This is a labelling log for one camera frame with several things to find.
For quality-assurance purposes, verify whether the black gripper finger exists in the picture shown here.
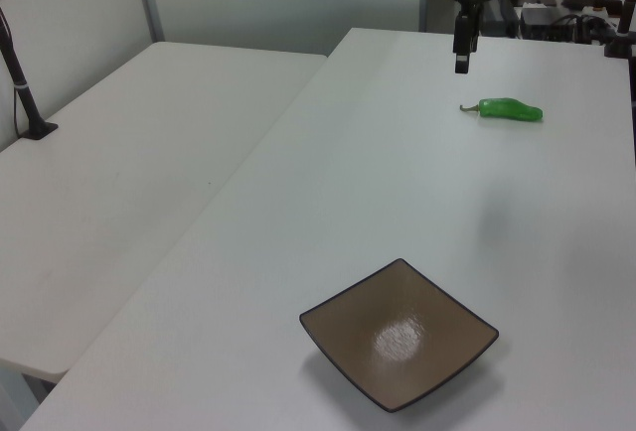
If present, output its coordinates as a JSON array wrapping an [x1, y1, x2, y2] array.
[[470, 3, 481, 54], [452, 11, 473, 75]]

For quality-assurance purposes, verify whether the green chili pepper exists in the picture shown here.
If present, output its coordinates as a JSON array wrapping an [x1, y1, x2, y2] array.
[[459, 96, 545, 123]]

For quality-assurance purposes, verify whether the brown square ceramic plate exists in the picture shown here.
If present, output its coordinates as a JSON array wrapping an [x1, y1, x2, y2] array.
[[298, 257, 500, 414]]

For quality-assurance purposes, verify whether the black power adapter box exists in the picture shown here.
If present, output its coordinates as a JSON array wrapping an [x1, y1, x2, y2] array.
[[479, 0, 521, 38]]

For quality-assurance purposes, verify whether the black electronic control box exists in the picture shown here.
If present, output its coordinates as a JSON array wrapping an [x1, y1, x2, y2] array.
[[520, 6, 578, 43]]

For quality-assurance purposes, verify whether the black clamp stand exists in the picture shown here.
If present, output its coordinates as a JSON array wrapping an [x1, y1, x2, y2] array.
[[602, 0, 636, 59]]

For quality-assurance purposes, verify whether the white adjacent table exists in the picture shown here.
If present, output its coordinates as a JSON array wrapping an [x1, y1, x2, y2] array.
[[0, 41, 329, 383]]

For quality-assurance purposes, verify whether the bundle of black cables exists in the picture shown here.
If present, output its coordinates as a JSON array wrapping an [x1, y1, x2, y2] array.
[[570, 12, 618, 46]]

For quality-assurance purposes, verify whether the black camera stand pole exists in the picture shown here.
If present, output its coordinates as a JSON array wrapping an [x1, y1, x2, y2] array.
[[0, 6, 60, 141]]

